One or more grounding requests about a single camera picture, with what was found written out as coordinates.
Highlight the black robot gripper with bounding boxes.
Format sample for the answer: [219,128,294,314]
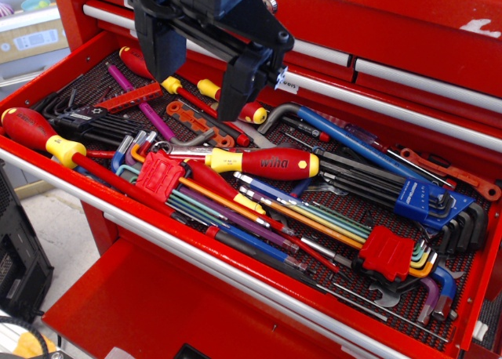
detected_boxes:
[129,0,294,121]

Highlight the orange black bit holder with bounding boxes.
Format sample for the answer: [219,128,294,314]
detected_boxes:
[166,100,235,148]

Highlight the red bit holder strip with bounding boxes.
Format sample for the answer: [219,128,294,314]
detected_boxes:
[95,82,162,114]

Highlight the red holder coloured hex keys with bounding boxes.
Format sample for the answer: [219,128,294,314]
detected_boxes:
[111,131,307,272]

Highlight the blue holder black hex set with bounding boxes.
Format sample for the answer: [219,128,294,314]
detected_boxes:
[314,148,488,253]

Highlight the red yellow screwdriver rear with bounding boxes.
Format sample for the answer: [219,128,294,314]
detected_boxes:
[119,46,251,147]

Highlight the short red yellow screwdriver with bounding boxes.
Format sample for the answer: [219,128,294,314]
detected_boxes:
[197,79,267,124]

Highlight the magenta hex key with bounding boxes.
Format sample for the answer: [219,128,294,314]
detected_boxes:
[105,63,216,147]

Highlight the steel combination wrench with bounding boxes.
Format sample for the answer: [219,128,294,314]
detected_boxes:
[152,141,213,158]

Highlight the slim red yellow screwdriver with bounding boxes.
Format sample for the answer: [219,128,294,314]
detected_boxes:
[178,160,340,273]

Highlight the small red tip screwdriver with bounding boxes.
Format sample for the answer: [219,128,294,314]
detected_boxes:
[282,117,330,143]

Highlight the large blue sleeved hex key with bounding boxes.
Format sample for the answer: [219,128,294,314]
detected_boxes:
[258,103,429,183]

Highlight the wiha red yellow screwdriver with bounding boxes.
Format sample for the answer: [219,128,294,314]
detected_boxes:
[197,147,319,180]

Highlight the black torx key set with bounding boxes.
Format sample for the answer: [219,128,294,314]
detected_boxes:
[31,89,143,147]

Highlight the large red yellow screwdriver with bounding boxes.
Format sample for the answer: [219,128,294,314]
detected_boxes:
[1,107,174,216]

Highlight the red tool cabinet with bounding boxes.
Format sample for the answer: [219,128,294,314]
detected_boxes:
[50,0,502,359]

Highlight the open red drawer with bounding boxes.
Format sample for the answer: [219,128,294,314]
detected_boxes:
[1,40,501,358]

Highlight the black box on floor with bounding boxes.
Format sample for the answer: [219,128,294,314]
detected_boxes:
[1,170,54,322]

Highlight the orange red flat wrench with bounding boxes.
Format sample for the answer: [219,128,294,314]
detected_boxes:
[400,148,501,201]

